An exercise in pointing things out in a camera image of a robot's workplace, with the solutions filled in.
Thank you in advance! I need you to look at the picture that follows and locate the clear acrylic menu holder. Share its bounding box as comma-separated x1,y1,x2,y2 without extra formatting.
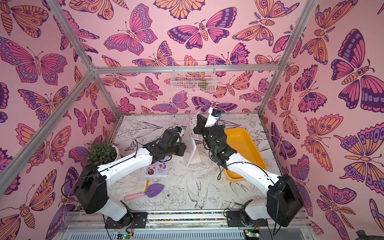
182,128,201,167

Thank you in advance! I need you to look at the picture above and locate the old menu sheet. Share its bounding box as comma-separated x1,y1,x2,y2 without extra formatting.
144,162,169,178

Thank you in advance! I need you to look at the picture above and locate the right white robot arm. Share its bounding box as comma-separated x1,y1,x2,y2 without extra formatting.
194,108,304,227

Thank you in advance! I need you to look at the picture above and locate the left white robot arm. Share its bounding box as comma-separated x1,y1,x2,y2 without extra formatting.
65,127,187,228

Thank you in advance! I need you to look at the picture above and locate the yellow plastic tray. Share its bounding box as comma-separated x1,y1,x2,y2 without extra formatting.
225,128,267,187

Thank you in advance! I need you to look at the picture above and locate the yellow stick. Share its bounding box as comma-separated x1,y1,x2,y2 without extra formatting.
145,180,150,192

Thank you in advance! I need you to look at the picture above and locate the purple pink toy shovel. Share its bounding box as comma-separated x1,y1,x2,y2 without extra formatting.
124,184,165,202

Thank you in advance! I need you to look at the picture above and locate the green item in basket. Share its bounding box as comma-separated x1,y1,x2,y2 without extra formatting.
198,80,208,91

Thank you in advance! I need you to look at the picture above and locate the white potted green plant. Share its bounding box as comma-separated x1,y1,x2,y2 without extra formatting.
87,142,120,166

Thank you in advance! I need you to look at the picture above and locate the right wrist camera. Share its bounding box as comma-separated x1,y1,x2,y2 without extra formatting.
205,108,222,128

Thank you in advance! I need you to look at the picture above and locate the white wire wall basket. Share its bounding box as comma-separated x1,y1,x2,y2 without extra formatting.
169,61,217,94

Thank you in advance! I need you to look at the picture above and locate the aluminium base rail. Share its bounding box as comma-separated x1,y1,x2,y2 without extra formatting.
62,208,313,232

